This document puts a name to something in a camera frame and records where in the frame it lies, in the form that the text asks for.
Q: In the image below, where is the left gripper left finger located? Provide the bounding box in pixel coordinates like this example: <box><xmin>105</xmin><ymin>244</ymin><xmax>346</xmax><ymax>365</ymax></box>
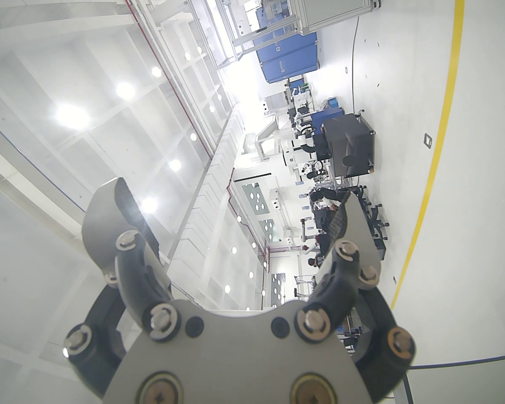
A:
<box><xmin>63</xmin><ymin>177</ymin><xmax>182</xmax><ymax>398</ymax></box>

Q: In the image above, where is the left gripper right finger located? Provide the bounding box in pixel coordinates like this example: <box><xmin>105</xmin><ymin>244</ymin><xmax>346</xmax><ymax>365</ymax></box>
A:
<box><xmin>295</xmin><ymin>191</ymin><xmax>416</xmax><ymax>403</ymax></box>

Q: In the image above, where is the person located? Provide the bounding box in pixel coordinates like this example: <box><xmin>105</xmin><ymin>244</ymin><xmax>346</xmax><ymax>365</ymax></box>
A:
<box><xmin>310</xmin><ymin>187</ymin><xmax>345</xmax><ymax>213</ymax></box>

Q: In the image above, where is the black box cart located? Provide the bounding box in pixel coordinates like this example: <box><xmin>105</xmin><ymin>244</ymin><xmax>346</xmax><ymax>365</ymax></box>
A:
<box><xmin>321</xmin><ymin>113</ymin><xmax>378</xmax><ymax>179</ymax></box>

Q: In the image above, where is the blue machine cabinet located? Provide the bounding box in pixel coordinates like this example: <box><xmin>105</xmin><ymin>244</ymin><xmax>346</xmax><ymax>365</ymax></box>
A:
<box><xmin>255</xmin><ymin>2</ymin><xmax>321</xmax><ymax>85</ymax></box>

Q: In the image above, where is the thin black floor cable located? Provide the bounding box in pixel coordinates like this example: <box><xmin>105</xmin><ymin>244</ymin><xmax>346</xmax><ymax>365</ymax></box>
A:
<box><xmin>351</xmin><ymin>16</ymin><xmax>360</xmax><ymax>117</ymax></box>

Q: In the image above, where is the clear panel metal frame enclosure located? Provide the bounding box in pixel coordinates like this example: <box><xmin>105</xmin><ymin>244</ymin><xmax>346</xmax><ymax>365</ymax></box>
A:
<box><xmin>181</xmin><ymin>0</ymin><xmax>304</xmax><ymax>70</ymax></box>

